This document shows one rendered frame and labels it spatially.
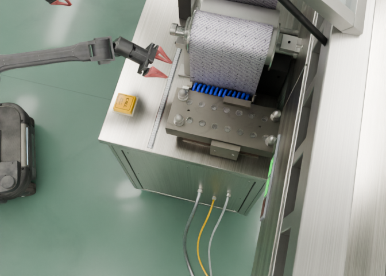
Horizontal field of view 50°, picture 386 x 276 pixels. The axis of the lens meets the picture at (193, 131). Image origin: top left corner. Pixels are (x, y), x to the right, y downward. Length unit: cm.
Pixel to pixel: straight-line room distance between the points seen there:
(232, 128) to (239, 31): 35
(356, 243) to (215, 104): 71
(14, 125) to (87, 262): 85
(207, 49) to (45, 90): 167
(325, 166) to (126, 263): 176
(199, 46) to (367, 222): 68
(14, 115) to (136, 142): 109
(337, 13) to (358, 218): 44
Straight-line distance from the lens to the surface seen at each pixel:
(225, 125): 143
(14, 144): 244
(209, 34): 127
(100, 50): 139
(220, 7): 141
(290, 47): 129
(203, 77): 145
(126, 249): 240
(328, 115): 80
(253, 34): 127
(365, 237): 100
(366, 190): 102
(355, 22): 89
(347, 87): 84
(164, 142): 155
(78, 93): 272
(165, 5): 184
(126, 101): 160
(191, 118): 144
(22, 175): 236
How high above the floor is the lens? 236
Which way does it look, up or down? 70 degrees down
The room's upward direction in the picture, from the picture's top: 1 degrees counter-clockwise
